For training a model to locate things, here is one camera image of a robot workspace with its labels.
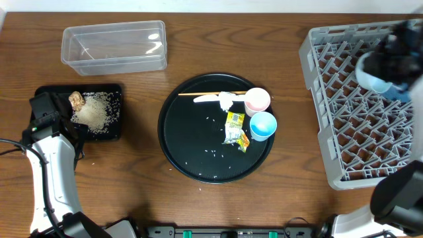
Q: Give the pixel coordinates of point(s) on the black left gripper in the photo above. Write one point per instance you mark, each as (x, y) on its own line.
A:
(71, 108)

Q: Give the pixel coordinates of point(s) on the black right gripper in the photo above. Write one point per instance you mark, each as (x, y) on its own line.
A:
(386, 66)

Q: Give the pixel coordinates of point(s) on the brown food scrap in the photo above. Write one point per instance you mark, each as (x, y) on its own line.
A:
(77, 101)

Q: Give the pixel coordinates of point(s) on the large dark blue bowl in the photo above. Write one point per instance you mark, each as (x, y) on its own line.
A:
(397, 92)

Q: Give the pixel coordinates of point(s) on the light blue small bowl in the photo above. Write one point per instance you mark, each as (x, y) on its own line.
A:
(368, 81)

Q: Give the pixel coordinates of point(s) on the pile of rice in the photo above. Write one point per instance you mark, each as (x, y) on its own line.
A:
(100, 113)

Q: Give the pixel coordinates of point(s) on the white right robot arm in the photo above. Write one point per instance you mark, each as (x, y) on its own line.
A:
(395, 208)

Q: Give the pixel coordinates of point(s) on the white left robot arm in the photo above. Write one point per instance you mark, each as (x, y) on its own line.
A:
(54, 144)

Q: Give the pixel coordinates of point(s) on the black rectangular waste tray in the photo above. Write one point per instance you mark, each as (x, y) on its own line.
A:
(66, 90)

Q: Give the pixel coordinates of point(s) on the grey dishwasher rack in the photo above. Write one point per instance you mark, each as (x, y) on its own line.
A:
(363, 136)

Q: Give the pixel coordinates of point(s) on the clear plastic bin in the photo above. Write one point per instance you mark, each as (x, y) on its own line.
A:
(124, 47)

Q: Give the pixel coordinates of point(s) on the round black serving tray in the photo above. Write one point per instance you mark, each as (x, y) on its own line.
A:
(192, 134)

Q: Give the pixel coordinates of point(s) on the pink cup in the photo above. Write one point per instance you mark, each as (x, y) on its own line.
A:
(256, 100)

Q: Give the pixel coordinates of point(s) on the light blue cup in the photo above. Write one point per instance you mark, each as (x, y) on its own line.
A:
(262, 126)

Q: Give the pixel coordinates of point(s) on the white plastic spoon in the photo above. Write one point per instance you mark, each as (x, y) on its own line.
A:
(211, 98)

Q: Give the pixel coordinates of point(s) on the wooden chopstick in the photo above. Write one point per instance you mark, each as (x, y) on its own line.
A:
(211, 93)

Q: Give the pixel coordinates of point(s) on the crumpled white tissue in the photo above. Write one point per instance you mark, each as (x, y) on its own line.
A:
(226, 100)

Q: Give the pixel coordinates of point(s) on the yellow snack wrapper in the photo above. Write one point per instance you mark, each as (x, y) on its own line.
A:
(234, 132)

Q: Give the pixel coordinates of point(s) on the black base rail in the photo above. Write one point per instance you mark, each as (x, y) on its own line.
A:
(171, 232)

